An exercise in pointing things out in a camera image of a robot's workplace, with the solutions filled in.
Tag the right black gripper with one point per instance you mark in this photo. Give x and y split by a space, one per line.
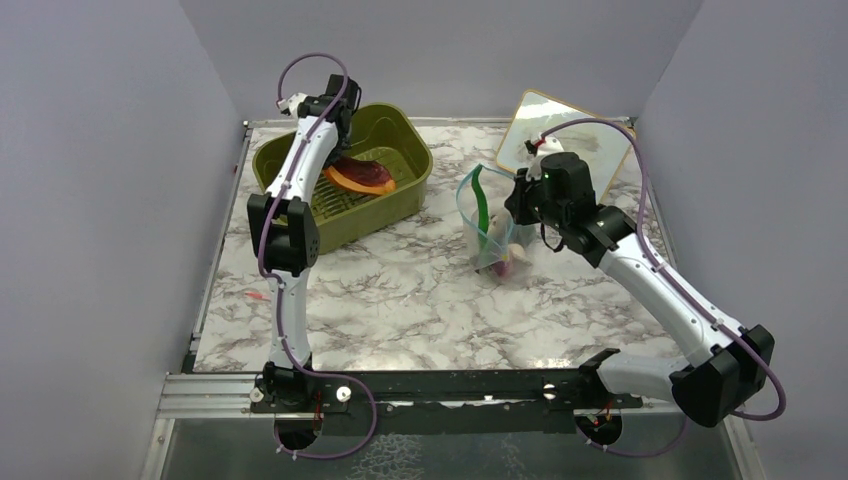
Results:
516 202

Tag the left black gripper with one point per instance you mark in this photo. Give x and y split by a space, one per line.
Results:
339 149

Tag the silver toy fish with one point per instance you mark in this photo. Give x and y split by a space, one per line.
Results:
498 232

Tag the green chili pepper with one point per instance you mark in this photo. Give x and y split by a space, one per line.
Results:
481 202

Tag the clear zip top bag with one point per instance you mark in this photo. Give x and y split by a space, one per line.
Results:
497 185

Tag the white garlic piece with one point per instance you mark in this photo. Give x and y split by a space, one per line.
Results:
517 253

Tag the purple red onion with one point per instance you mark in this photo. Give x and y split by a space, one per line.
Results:
502 269

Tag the olive green plastic bin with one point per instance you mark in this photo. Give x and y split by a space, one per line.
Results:
380 133

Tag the red meat slice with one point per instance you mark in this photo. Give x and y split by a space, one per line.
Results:
366 173

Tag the orange squash slice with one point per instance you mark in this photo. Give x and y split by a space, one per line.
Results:
337 180

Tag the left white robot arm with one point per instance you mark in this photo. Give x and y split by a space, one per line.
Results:
285 235

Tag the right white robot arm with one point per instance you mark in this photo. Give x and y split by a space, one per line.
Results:
722 362

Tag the wood framed whiteboard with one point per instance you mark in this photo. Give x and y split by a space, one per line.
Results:
602 147

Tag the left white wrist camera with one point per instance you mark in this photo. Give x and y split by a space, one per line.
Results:
292 106

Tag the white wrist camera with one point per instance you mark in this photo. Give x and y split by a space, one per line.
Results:
537 151
292 106

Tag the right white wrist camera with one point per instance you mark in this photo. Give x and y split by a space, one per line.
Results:
537 151

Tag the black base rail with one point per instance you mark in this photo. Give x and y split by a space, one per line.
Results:
417 402

